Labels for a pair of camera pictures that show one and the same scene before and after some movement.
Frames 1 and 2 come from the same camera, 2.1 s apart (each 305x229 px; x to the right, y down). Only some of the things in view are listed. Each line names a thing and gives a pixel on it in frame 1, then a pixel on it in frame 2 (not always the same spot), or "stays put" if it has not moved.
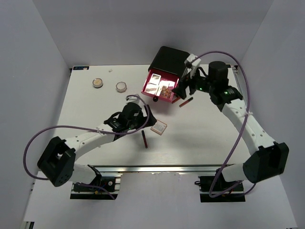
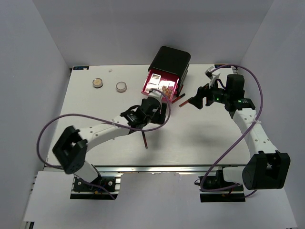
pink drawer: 160,84 stays put
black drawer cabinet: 170,60 stays put
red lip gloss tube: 175,99 stays put
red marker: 186,102 stays put
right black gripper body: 201,84 → 215,95
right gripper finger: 180,90 → 202,92
